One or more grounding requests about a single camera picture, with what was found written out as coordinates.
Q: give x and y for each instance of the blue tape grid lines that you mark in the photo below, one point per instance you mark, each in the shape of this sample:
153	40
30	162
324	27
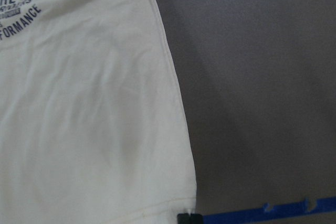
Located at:
265	213

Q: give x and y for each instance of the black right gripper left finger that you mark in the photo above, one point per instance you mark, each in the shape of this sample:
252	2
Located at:
183	219

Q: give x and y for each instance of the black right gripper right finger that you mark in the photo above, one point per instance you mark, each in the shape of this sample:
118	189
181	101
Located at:
196	219

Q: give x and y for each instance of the cream long-sleeve printed shirt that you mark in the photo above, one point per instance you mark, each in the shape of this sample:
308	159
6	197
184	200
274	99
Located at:
93	128

